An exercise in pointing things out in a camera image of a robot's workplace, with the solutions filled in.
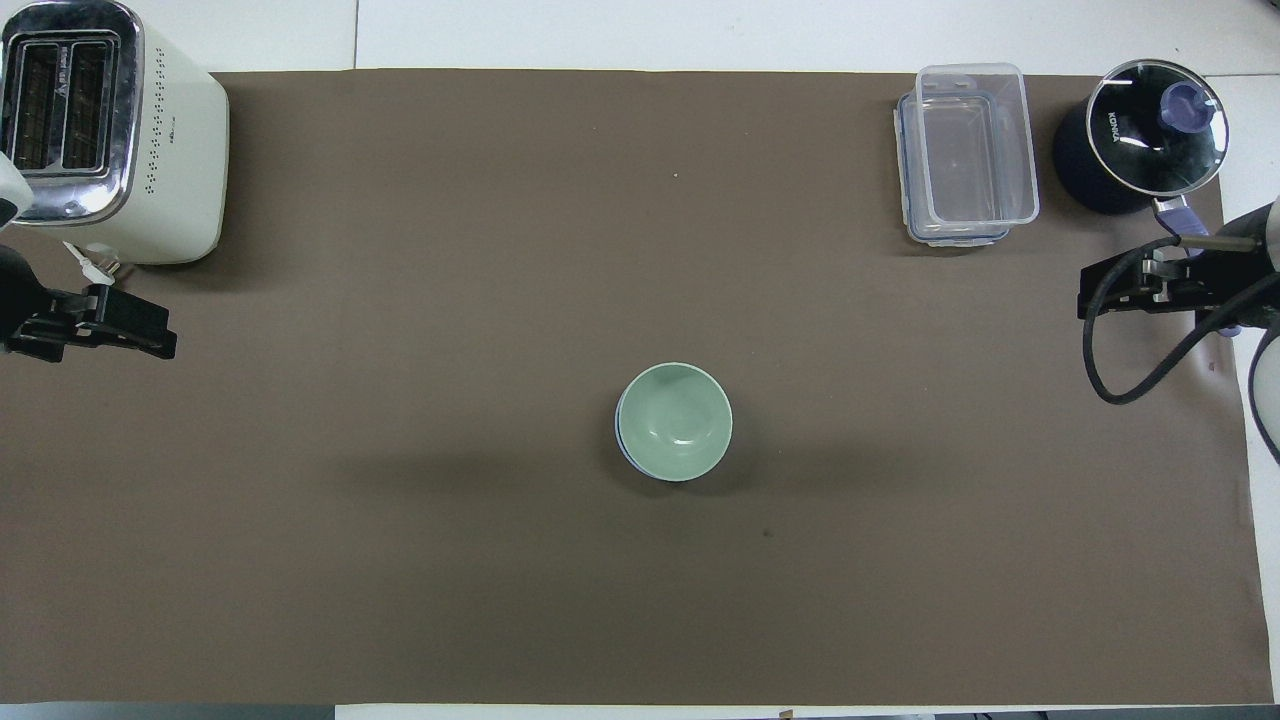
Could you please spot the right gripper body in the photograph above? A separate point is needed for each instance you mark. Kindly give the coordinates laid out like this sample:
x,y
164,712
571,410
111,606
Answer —
x,y
1203,287

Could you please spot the black pot with glass lid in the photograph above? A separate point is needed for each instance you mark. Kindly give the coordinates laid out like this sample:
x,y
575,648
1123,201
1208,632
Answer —
x,y
1140,140

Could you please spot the cream toaster with chrome top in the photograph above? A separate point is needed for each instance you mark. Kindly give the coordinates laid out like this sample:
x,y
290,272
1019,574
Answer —
x,y
180,150

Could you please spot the green bowl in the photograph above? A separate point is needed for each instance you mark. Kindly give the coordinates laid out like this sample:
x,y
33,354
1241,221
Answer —
x,y
675,420

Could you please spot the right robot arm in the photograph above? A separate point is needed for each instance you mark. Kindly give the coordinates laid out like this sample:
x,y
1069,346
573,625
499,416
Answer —
x,y
1270,235

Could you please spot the blue bowl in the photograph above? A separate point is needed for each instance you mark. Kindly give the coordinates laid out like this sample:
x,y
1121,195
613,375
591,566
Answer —
x,y
620,440

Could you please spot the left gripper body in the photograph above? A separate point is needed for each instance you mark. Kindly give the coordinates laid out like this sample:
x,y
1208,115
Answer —
x,y
22,300

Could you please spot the clear lid with blue seals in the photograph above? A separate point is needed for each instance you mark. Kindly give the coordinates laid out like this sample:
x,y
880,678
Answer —
x,y
906,180

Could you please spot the clear plastic container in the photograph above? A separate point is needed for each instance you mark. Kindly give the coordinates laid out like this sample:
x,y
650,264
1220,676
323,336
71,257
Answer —
x,y
975,150

